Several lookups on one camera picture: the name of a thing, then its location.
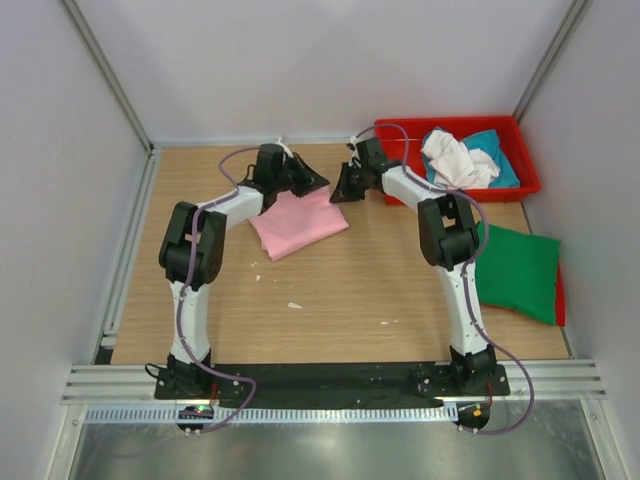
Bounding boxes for pink t-shirt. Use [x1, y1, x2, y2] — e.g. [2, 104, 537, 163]
[249, 187, 349, 261]

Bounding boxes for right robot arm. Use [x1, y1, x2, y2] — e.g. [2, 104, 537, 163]
[331, 159, 497, 393]

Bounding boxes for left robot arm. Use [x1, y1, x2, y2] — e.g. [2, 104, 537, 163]
[155, 144, 329, 400]

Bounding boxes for white crumpled t-shirt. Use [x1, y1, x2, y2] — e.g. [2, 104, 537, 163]
[421, 129, 501, 190]

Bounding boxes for teal crumpled t-shirt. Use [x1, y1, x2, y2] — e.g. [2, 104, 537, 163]
[421, 130, 520, 190]

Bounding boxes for red plastic bin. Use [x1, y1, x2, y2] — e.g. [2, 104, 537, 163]
[375, 116, 540, 203]

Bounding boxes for green folded t-shirt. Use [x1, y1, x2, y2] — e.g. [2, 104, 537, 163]
[476, 222, 561, 326]

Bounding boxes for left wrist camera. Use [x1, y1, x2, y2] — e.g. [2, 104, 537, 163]
[253, 135, 293, 178]

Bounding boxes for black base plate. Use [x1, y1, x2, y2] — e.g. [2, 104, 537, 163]
[145, 362, 511, 405]

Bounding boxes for white slotted cable duct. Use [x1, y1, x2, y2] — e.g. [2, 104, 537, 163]
[85, 404, 458, 425]

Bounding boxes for aluminium frame rail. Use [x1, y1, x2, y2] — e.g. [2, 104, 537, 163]
[63, 359, 606, 404]

